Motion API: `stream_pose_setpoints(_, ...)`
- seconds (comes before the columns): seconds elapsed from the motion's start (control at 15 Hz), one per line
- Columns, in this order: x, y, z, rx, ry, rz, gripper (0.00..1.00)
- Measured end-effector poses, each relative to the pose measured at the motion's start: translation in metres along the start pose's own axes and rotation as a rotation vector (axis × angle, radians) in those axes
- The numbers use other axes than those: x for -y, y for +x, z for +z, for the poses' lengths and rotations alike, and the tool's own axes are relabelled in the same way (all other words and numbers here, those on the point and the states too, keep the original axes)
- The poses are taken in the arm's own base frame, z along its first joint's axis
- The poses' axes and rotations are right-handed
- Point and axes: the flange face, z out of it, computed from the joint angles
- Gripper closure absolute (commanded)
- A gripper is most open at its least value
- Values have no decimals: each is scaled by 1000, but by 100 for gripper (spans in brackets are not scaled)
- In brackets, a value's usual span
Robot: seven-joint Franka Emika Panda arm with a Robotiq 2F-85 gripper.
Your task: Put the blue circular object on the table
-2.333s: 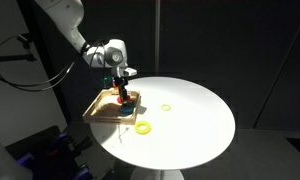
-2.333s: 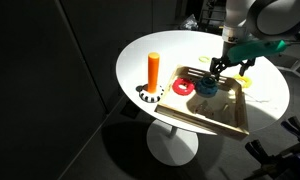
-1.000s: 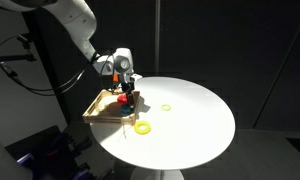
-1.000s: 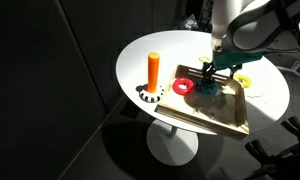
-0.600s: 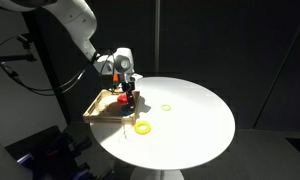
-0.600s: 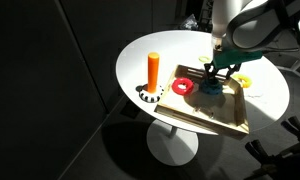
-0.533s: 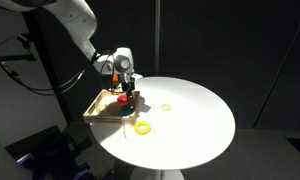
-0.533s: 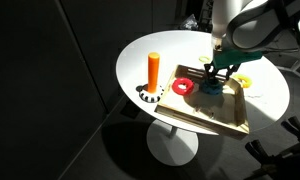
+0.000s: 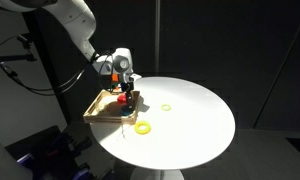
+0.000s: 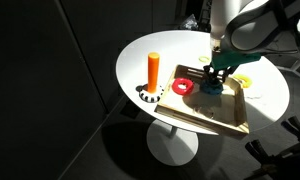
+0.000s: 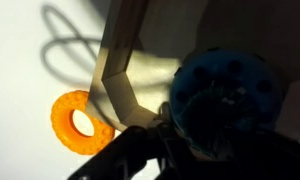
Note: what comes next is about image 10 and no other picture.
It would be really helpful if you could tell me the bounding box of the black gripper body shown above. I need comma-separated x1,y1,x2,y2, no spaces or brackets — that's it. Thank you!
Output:
203,63,240,81

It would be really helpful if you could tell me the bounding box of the blue ring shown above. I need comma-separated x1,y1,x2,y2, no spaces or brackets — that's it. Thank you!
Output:
199,79,225,96

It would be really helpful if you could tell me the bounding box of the wooden tray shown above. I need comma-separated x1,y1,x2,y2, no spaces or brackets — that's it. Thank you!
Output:
155,63,251,136

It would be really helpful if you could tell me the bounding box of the orange peg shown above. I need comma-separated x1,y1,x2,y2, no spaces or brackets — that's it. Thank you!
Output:
147,51,161,94

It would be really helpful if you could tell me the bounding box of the crumpled plastic bag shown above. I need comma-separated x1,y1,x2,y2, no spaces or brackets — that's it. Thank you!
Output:
181,13,200,32

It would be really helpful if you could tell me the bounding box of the black white striped peg base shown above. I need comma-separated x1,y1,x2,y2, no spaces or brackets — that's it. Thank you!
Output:
138,83,165,104

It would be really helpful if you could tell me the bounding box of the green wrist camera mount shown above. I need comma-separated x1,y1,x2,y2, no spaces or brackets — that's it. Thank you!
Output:
211,50,262,71

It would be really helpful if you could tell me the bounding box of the large yellow ring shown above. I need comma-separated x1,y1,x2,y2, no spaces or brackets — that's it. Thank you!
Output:
232,73,254,89

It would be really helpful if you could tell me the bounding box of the small yellow ring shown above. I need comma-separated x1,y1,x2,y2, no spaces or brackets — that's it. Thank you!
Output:
198,55,211,64

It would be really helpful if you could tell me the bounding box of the red ring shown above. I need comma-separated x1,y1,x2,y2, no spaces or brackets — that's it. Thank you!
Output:
171,77,195,96

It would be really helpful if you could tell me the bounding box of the black cable chain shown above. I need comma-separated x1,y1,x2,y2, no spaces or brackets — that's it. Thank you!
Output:
199,0,213,25

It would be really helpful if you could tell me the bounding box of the white table pedestal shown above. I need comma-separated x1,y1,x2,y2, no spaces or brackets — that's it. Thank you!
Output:
146,118,200,167

